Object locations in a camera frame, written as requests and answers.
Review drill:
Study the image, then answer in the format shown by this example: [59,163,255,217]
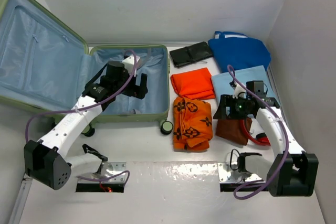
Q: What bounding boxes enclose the light blue cloth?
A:
[211,66,280,105]

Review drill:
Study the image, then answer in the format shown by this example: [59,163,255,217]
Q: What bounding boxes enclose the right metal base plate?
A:
[217,162,264,185]

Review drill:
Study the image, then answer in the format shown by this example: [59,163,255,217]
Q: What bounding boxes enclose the red black headphones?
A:
[239,118,270,146]

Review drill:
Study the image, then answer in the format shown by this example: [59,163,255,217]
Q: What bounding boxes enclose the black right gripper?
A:
[213,94,251,120]

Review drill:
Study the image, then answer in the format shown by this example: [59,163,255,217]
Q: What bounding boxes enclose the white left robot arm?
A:
[24,56,148,190]

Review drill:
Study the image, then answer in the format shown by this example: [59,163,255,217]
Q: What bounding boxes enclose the plain orange cloth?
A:
[170,68,215,100]

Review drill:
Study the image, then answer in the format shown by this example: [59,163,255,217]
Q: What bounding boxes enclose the orange black patterned blanket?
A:
[173,97,213,152]

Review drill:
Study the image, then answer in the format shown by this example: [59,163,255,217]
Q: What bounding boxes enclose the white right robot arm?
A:
[214,80,319,197]

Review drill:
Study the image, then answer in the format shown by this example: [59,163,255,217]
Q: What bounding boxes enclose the black pouch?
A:
[170,42,214,68]

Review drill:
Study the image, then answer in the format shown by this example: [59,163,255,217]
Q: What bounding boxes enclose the brown towel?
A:
[215,119,252,146]

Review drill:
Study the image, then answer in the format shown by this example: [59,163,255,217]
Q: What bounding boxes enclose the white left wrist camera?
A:
[122,55,141,73]

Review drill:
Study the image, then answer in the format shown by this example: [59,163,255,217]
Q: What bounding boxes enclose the blue garment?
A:
[207,31,271,72]

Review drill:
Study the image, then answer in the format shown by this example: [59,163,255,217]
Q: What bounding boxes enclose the metal base plate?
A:
[78,162,129,184]
[217,162,264,185]

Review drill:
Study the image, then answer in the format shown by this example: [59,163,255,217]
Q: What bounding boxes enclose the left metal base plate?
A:
[78,162,129,184]

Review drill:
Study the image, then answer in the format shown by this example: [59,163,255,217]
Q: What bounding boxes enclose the green hard-shell suitcase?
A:
[1,0,170,124]

